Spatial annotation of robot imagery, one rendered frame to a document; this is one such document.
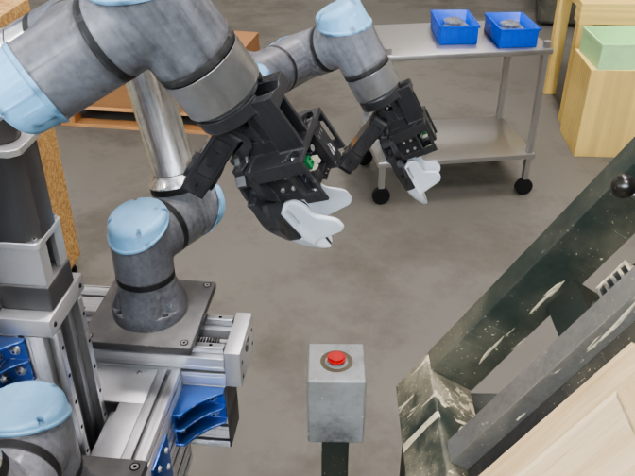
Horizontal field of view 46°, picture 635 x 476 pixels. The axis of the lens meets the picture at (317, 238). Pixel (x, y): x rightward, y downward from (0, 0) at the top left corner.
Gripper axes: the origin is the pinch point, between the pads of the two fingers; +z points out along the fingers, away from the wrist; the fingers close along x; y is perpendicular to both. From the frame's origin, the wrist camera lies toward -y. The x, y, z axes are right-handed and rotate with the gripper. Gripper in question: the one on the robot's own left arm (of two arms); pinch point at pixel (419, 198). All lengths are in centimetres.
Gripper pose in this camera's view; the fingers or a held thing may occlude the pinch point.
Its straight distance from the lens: 128.0
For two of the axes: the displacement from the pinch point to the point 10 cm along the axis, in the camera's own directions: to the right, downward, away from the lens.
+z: 4.7, 7.8, 4.2
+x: 1.3, -5.3, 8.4
